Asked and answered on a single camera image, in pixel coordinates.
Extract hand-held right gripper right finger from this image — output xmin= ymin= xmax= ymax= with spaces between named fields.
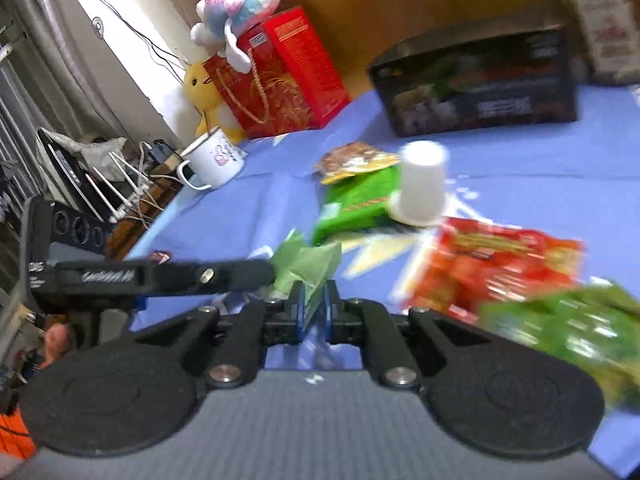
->
xmin=324 ymin=280 xmax=494 ymax=387

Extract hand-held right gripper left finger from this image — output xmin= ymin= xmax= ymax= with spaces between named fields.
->
xmin=132 ymin=281 xmax=307 ymax=389

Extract green wrapper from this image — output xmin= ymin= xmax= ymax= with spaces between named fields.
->
xmin=270 ymin=230 xmax=344 ymax=322

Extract brown and yellow snack packet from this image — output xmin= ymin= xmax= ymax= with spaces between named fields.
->
xmin=315 ymin=141 xmax=402 ymax=185

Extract red snack packet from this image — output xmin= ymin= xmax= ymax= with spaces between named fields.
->
xmin=395 ymin=217 xmax=586 ymax=322

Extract leafy green snack packet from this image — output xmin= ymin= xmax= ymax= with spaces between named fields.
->
xmin=475 ymin=279 xmax=640 ymax=411

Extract black cardboard box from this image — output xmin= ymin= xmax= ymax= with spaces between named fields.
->
xmin=366 ymin=22 xmax=581 ymax=139

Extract person's left hand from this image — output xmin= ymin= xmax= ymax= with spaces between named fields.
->
xmin=42 ymin=322 xmax=77 ymax=369

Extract black power strip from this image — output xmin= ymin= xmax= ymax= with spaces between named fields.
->
xmin=50 ymin=202 xmax=117 ymax=261

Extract router with white antennas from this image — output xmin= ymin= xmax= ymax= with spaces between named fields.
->
xmin=85 ymin=151 xmax=153 ymax=225

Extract white enamel mug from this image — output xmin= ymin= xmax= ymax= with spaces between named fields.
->
xmin=175 ymin=127 xmax=248 ymax=191

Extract grey plastic bag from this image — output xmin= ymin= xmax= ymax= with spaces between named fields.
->
xmin=37 ymin=127 xmax=132 ymax=182

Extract white plastic cup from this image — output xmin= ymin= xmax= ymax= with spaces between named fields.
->
xmin=387 ymin=140 xmax=449 ymax=227

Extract orange cloth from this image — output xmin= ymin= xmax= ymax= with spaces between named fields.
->
xmin=0 ymin=404 xmax=37 ymax=461

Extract yellow plush toy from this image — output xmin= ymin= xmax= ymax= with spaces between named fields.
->
xmin=182 ymin=60 xmax=246 ymax=145

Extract blue printed cloth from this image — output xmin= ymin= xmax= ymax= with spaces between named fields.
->
xmin=120 ymin=82 xmax=640 ymax=479

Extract red gift box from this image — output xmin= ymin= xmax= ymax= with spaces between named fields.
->
xmin=202 ymin=6 xmax=351 ymax=140

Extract brown wooden board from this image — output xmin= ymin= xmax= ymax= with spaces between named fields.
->
xmin=155 ymin=0 xmax=576 ymax=102

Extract glass jar of nuts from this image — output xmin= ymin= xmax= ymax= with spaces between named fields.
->
xmin=554 ymin=0 xmax=640 ymax=86

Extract black wall cable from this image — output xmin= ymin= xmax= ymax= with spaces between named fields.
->
xmin=75 ymin=0 xmax=187 ymax=84

